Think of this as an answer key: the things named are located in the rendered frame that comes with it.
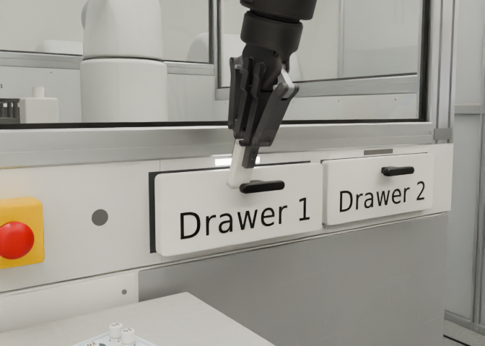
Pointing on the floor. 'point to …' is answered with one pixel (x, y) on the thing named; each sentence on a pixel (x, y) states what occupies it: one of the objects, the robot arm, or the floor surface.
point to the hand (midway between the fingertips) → (242, 163)
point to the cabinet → (283, 287)
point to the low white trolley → (144, 326)
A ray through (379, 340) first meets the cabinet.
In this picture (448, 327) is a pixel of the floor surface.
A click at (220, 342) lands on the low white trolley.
